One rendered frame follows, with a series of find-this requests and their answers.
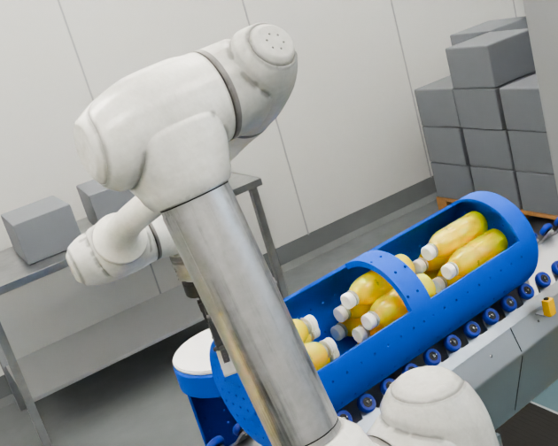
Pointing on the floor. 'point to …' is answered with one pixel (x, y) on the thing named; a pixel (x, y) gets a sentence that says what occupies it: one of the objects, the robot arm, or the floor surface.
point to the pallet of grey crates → (490, 120)
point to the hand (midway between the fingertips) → (226, 359)
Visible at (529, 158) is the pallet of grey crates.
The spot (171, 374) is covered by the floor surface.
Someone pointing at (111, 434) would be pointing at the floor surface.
